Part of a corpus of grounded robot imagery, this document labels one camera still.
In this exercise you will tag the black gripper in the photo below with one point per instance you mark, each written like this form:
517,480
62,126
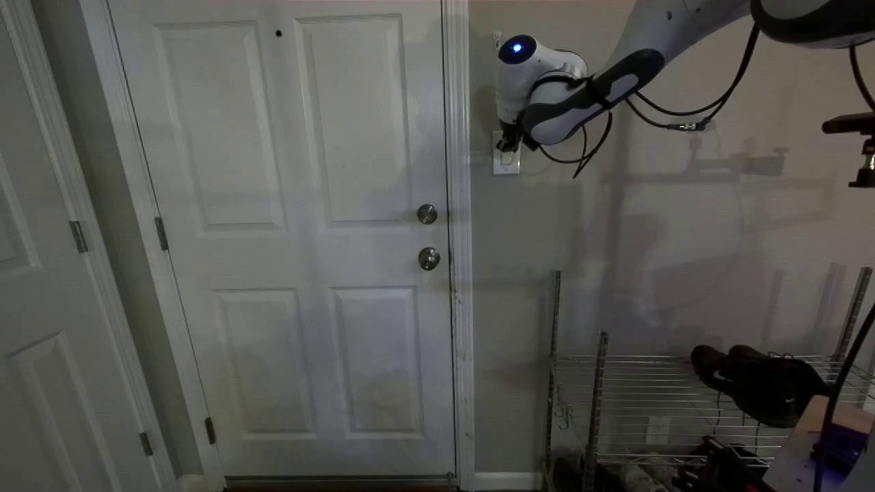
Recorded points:
510,137

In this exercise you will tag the white light switch plate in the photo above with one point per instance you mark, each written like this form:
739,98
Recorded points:
506,165

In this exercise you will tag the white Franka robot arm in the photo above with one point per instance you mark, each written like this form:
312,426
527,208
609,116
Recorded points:
658,29

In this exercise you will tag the round metal deadbolt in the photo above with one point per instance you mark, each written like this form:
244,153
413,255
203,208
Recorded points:
428,214

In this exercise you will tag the round metal door knob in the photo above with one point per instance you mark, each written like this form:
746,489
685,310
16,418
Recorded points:
428,257

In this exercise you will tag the white door with two locks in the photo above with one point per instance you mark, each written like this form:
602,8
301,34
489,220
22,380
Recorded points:
274,255

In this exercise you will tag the black shoe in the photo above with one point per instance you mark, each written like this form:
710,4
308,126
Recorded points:
716,365
781,387

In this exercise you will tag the white paper tag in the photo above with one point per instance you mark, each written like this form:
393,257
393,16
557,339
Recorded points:
658,430

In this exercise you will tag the dark shoes pile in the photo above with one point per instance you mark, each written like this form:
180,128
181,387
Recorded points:
729,465

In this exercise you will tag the flat tan cardboard box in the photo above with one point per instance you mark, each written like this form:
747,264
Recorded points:
802,437

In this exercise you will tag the white panelled door with hinges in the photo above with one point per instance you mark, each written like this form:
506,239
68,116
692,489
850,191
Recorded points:
55,365

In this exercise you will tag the black camera stand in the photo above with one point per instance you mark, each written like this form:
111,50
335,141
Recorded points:
856,124

